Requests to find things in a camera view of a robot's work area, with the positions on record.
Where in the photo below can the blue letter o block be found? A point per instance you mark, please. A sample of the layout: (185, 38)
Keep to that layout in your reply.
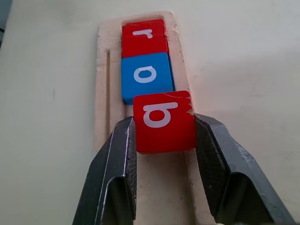
(146, 76)

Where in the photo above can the red letter r block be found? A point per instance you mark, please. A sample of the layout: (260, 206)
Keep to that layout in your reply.
(145, 38)

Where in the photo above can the light wooden letter tray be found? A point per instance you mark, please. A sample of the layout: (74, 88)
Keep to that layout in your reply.
(112, 93)

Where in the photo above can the red letter b block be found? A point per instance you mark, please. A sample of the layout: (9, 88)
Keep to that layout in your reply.
(164, 123)

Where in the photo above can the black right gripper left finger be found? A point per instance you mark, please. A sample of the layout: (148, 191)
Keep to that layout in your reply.
(110, 178)

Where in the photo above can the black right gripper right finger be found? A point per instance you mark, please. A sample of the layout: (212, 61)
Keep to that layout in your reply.
(234, 178)

